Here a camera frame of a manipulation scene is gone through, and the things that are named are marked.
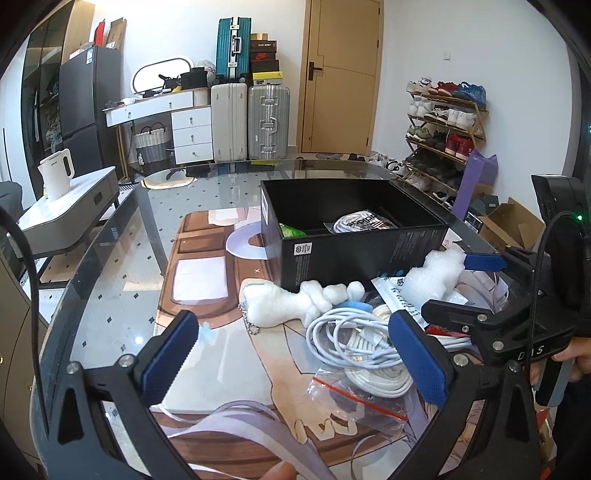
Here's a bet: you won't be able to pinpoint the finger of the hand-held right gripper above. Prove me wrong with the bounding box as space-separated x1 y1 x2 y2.
421 298 536 352
463 247 550 298

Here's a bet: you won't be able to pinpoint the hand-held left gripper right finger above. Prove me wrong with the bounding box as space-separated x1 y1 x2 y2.
388 310 543 480

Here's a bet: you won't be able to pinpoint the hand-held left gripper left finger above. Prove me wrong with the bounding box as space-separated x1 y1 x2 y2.
46 310 200 480

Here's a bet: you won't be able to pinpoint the red white packet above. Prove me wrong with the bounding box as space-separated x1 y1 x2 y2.
425 323 472 348

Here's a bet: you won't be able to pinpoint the white foam wrap piece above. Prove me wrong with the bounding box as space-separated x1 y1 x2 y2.
406 244 467 315

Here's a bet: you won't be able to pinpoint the thick white cable coil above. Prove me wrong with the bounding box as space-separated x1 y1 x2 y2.
345 362 415 398

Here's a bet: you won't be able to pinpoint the white printed packet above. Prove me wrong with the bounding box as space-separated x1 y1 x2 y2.
372 275 435 328

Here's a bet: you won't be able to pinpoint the blue foam piece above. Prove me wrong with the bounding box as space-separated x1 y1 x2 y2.
335 300 374 320

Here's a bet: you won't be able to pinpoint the white charging cable bundle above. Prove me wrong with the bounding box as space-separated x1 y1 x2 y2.
305 302 407 370

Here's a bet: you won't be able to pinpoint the clear zip bag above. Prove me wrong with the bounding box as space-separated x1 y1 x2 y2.
305 364 411 445

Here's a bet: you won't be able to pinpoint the black cardboard box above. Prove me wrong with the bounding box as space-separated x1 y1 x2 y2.
260 178 450 295

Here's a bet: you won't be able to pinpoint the white plush toy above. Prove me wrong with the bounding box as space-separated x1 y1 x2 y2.
238 279 365 340

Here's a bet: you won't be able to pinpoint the bagged white cord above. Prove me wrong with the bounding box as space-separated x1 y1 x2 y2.
323 210 399 235

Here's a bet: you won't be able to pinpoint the person's right forearm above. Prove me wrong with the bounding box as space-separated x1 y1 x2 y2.
551 381 591 480

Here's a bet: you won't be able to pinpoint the person's right hand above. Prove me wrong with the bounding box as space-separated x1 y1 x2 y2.
551 336 591 384

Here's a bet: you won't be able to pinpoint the person's left hand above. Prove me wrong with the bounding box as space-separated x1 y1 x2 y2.
250 462 297 480

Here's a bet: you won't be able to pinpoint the open cardboard box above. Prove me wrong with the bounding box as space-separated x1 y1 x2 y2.
475 198 546 250

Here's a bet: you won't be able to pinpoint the purple bag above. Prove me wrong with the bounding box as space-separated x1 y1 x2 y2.
455 148 498 220

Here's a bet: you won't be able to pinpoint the printed desk mat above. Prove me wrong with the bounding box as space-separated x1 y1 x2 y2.
150 205 546 480

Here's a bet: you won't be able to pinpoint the loose shoes pile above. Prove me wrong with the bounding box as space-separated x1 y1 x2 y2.
368 150 409 180

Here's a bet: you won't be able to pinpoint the wooden shoe rack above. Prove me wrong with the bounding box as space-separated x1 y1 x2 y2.
405 78 489 208

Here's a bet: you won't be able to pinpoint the rows of racked sneakers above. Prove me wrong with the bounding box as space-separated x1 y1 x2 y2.
405 78 488 206

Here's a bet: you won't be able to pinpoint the round beige rug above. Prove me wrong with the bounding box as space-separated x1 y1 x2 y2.
141 171 195 189

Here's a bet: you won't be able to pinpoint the white low cabinet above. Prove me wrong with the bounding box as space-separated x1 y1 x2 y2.
7 166 122 259

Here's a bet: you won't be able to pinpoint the grey white laundry basket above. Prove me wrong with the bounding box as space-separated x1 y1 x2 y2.
133 124 172 164

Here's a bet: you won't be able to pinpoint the white electric kettle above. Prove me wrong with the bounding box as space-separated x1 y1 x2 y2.
37 148 76 201

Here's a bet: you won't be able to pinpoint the dark grey beanbag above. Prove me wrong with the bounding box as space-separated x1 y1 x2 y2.
0 182 24 227

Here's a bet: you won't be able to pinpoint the wooden door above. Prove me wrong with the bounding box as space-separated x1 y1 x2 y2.
300 0 384 155

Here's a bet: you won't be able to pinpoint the white vanity desk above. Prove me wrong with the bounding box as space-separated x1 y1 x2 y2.
102 90 214 164

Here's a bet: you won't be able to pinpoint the white suitcase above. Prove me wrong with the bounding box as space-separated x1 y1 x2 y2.
211 83 250 162

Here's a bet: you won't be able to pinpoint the silver suitcase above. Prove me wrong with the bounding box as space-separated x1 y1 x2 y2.
248 85 291 161

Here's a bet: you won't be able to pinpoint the black fridge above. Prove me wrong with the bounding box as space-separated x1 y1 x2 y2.
58 46 123 178

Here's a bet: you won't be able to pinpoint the black bag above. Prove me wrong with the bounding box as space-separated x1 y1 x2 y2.
180 68 208 90

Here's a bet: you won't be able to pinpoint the oval lit mirror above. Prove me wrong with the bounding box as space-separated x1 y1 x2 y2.
133 55 194 95

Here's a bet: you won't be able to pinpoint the teal suitcase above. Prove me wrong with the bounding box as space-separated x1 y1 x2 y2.
216 17 252 84

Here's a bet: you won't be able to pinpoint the dark glass wardrobe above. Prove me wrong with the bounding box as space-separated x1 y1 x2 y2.
21 0 95 158

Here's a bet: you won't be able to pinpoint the brown flat cardboard box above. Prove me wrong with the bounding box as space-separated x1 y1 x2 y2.
107 17 128 49

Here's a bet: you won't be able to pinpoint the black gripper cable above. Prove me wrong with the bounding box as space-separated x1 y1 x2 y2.
529 211 591 333
0 205 49 435

